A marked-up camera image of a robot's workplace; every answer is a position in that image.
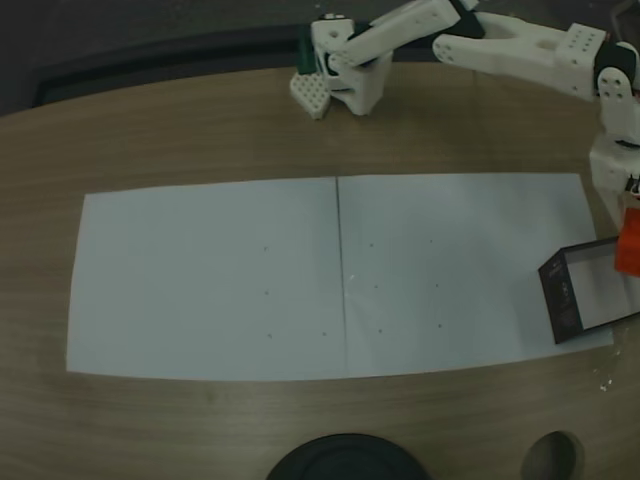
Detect green table clamp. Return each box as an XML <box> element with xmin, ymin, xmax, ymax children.
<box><xmin>296</xmin><ymin>23</ymin><xmax>317</xmax><ymax>77</ymax></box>

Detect white paper sheet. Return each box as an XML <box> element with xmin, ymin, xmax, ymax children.
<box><xmin>65</xmin><ymin>175</ymin><xmax>348</xmax><ymax>383</ymax></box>
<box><xmin>336</xmin><ymin>172</ymin><xmax>617</xmax><ymax>379</ymax></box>

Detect black desk lamp stand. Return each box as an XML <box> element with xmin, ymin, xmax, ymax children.
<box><xmin>264</xmin><ymin>432</ymin><xmax>432</xmax><ymax>480</ymax></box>

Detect dark brown open box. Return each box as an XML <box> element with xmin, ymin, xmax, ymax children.
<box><xmin>537</xmin><ymin>236</ymin><xmax>640</xmax><ymax>346</ymax></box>

